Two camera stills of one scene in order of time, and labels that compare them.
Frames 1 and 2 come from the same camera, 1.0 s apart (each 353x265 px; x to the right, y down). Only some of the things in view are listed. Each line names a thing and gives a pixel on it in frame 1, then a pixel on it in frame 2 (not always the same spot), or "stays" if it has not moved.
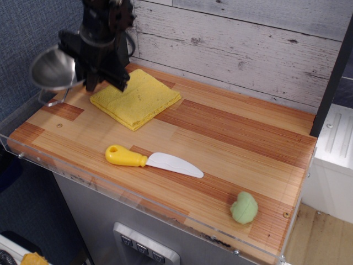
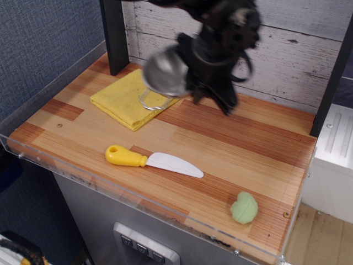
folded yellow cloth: [144, 97] stays
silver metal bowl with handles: [53, 71] to [165, 73]
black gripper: [108, 62] to [210, 56]
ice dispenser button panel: [132, 247] stays
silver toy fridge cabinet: [116, 230] stays
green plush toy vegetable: [245, 210] stays
